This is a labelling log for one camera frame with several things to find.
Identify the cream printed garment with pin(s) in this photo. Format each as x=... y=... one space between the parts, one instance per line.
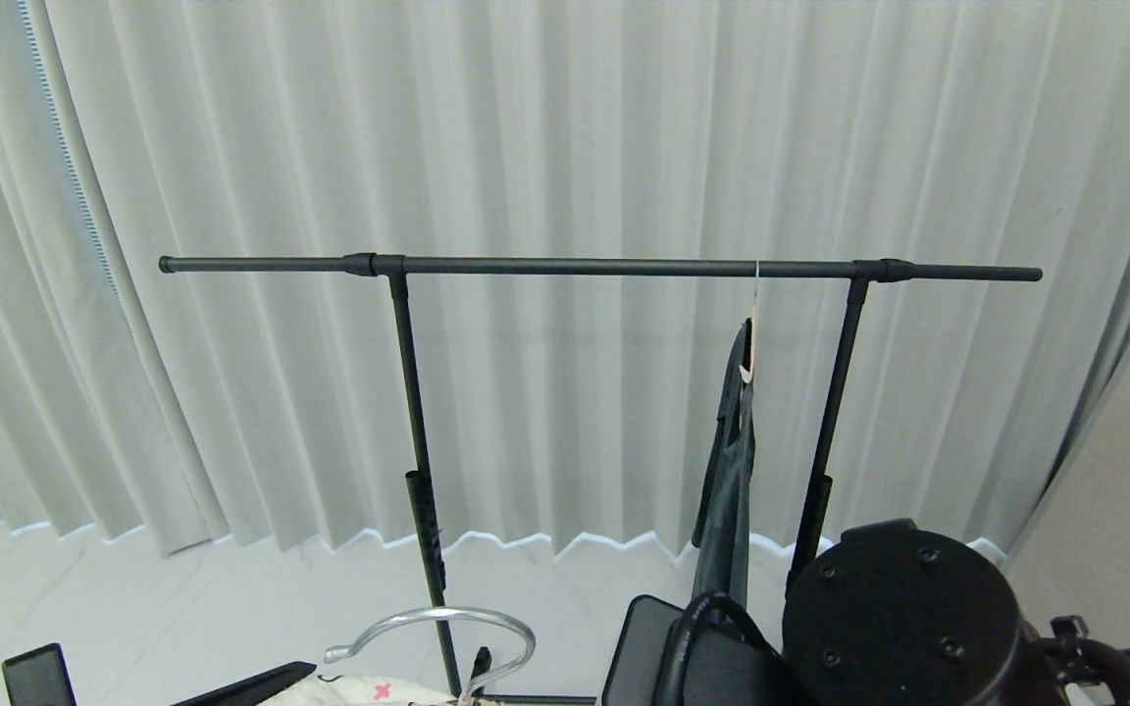
x=359 y=691

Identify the pink clothes hanger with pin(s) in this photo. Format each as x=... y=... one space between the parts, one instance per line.
x=747 y=353
x=447 y=614

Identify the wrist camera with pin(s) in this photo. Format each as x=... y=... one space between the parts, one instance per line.
x=35 y=677
x=634 y=647

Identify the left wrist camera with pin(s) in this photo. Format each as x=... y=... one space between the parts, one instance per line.
x=35 y=677

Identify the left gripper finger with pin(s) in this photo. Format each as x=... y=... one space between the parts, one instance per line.
x=251 y=688

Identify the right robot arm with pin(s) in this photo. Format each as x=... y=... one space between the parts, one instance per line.
x=898 y=608

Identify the dark grey garment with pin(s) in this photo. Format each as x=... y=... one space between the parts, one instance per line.
x=732 y=490

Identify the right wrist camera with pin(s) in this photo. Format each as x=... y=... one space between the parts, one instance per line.
x=634 y=647

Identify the black clothes rack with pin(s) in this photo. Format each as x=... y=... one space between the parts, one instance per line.
x=575 y=266

